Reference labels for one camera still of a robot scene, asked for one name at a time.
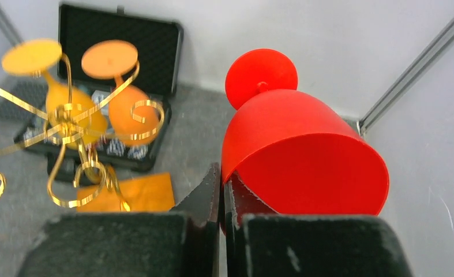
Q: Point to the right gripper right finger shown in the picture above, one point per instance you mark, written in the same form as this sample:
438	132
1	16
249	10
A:
261	242

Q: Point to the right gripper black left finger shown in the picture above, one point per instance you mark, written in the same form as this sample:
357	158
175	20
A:
181	242

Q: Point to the red wine glass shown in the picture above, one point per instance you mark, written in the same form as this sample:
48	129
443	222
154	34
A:
291	149

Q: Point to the orange wooden rack base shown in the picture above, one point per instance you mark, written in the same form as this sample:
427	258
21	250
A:
150	193

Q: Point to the orange wine glass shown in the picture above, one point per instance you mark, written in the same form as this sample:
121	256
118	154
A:
113	59

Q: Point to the yellow wine glass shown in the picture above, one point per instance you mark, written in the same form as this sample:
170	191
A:
63	101

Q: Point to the black poker chip case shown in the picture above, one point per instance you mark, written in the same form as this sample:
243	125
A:
109	81

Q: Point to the black studded mat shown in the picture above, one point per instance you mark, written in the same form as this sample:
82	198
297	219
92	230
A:
25	101

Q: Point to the gold wire glass rack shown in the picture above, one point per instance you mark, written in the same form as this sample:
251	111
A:
90	163

